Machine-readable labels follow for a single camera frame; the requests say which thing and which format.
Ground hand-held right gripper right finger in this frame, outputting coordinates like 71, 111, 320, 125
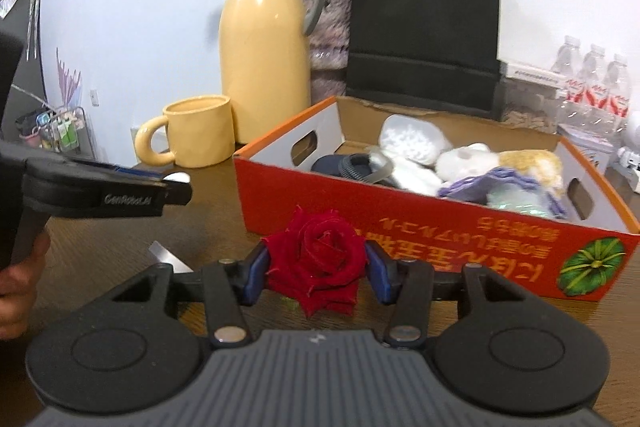
364, 241, 532, 350

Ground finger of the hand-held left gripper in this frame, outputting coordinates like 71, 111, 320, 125
25, 166, 194, 220
69, 157, 167, 182

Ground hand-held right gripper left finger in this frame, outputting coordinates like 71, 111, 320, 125
107, 241, 273, 350

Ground red rose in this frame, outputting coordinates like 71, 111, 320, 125
260, 205, 370, 319

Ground red cardboard box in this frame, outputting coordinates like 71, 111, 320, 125
232, 96, 640, 303

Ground purple woven pouch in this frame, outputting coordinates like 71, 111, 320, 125
437, 167, 569, 221

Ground white fluffy cloth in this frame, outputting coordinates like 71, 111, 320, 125
379, 114, 452, 166

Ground white and orange plush cat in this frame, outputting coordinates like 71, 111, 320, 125
435, 143, 566, 208

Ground person's left hand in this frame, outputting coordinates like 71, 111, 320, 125
0, 229, 52, 341

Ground dark cabinet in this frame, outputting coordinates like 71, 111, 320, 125
0, 0, 49, 108

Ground yellow ceramic mug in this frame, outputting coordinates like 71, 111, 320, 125
134, 95, 235, 168

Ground grey flat card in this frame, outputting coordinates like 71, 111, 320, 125
148, 241, 194, 273

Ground yellow thermos jug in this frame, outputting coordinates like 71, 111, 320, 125
218, 0, 327, 146

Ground clear plastic container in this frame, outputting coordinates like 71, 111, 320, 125
501, 80, 561, 136

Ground silver tin box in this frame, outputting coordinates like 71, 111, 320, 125
557, 124, 619, 178

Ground clear water bottle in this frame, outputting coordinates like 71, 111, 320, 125
580, 44, 609, 132
550, 36, 584, 128
602, 54, 632, 135

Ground black paper bag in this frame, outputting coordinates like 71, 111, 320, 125
346, 0, 503, 120

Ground white robot toy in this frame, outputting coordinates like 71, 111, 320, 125
617, 112, 640, 194

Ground wire rack with bottles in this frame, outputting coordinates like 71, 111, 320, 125
15, 104, 96, 160

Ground white network switch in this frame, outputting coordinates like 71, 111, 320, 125
500, 59, 569, 83

